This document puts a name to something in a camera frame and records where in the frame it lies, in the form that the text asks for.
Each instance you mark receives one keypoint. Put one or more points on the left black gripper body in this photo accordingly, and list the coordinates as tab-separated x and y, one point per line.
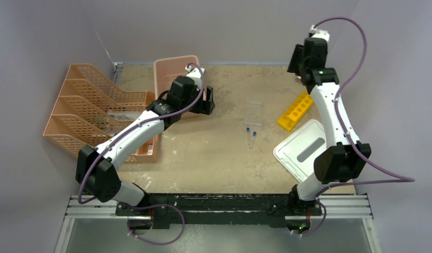
202	107

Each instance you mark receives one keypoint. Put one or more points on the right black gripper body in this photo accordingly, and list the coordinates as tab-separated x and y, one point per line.
298	63

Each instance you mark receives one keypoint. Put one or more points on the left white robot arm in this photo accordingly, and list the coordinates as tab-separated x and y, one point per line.
97	167

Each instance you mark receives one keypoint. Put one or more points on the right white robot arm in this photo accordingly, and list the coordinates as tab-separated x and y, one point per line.
339	163

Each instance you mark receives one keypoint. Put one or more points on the yellow test tube rack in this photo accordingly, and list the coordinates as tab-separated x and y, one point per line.
295	111

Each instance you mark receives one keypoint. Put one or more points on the blue capped test tube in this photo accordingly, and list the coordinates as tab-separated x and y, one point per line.
251	143
248	132

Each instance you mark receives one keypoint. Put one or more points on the clear plastic tube rack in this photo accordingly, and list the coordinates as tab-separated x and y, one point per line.
253	114

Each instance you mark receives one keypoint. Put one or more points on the pink plastic bin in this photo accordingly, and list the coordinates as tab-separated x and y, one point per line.
168	69

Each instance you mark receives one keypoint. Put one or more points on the white plastic tray lid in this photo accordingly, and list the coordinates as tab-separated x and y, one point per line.
298	151

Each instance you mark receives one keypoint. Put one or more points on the orange mesh file rack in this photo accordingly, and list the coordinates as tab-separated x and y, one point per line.
81	114

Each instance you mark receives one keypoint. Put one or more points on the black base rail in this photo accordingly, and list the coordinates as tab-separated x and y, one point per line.
273	210

